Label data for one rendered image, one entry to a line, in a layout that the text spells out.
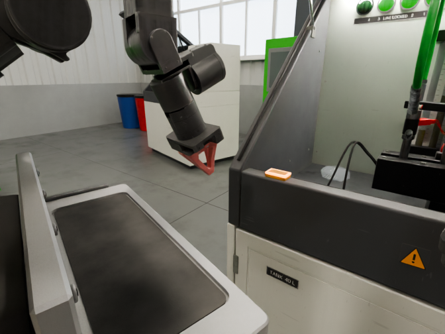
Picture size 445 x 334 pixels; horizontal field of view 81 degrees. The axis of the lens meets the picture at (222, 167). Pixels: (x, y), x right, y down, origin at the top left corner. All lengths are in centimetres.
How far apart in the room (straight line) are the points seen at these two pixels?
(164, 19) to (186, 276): 34
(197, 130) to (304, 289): 45
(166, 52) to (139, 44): 4
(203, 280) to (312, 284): 51
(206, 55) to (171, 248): 34
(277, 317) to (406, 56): 86
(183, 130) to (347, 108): 74
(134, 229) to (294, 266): 49
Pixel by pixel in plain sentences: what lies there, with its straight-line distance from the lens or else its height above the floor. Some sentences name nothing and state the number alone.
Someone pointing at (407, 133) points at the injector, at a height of 104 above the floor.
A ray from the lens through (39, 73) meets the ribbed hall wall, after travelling 683.
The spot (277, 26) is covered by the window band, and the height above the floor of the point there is 199.
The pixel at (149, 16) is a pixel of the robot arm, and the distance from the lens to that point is 42.
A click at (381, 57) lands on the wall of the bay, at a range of 106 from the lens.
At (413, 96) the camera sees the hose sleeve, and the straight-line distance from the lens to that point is 65.
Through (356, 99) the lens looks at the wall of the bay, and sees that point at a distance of 106.
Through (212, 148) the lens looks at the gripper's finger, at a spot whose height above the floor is 104.
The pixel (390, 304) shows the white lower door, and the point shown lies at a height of 75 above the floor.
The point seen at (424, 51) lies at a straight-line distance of 59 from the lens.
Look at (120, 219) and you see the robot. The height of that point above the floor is 104.
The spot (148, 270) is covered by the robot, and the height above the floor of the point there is 104.
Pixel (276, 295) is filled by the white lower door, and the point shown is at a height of 64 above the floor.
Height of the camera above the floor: 117
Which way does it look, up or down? 19 degrees down
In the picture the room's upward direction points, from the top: straight up
